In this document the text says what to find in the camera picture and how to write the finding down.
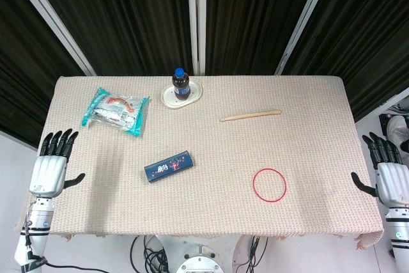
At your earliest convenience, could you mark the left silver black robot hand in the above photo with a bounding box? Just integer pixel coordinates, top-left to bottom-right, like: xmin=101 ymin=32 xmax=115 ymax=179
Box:
xmin=29 ymin=128 xmax=86 ymax=198

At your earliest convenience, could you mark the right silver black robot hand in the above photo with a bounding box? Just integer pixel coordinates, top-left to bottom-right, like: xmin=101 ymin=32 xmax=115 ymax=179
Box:
xmin=350 ymin=132 xmax=409 ymax=208

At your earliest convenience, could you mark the blue glasses case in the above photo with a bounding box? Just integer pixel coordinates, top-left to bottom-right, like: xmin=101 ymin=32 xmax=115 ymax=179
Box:
xmin=143 ymin=150 xmax=195 ymax=185

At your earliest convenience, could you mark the white grey robot base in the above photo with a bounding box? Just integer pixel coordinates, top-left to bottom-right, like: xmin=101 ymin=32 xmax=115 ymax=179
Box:
xmin=156 ymin=234 xmax=256 ymax=273

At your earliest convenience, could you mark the white rounded object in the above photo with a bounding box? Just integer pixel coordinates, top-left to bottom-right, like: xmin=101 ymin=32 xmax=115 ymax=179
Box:
xmin=386 ymin=115 xmax=409 ymax=153

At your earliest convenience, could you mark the black device with lights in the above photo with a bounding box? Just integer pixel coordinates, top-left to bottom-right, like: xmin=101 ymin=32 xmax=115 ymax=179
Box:
xmin=379 ymin=112 xmax=390 ymax=134

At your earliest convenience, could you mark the teal snack bag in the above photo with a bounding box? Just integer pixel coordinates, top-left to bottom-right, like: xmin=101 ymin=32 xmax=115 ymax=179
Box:
xmin=81 ymin=86 xmax=151 ymax=138

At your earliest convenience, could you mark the cola bottle with blue cap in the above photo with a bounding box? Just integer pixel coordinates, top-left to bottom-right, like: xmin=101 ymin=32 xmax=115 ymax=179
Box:
xmin=171 ymin=67 xmax=192 ymax=100

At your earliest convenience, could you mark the wooden stick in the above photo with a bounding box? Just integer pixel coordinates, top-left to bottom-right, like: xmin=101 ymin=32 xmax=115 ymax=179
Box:
xmin=219 ymin=109 xmax=282 ymax=123

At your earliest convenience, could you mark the white oval tray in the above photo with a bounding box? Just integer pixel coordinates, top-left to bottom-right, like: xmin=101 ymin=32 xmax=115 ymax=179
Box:
xmin=160 ymin=81 xmax=205 ymax=109

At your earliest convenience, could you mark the beige woven tablecloth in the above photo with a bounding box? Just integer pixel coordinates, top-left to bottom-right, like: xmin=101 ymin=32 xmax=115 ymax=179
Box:
xmin=16 ymin=75 xmax=385 ymax=251

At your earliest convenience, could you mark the black curtain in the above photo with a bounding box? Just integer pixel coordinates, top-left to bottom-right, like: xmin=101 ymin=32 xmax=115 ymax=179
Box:
xmin=0 ymin=0 xmax=409 ymax=149

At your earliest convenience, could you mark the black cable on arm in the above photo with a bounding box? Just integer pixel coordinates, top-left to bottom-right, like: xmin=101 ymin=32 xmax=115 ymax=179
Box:
xmin=20 ymin=217 xmax=52 ymax=269

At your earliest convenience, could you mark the red ring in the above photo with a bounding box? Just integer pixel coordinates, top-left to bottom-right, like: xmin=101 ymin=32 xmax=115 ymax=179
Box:
xmin=252 ymin=168 xmax=288 ymax=203

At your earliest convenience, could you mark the black cable bundle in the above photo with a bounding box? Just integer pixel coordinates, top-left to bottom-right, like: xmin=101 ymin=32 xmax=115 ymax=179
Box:
xmin=130 ymin=235 xmax=170 ymax=273
xmin=238 ymin=235 xmax=269 ymax=273

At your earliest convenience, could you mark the white frame post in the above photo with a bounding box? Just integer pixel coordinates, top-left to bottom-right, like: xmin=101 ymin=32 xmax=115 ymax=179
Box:
xmin=187 ymin=0 xmax=208 ymax=75
xmin=6 ymin=0 xmax=96 ymax=76
xmin=274 ymin=0 xmax=336 ymax=76

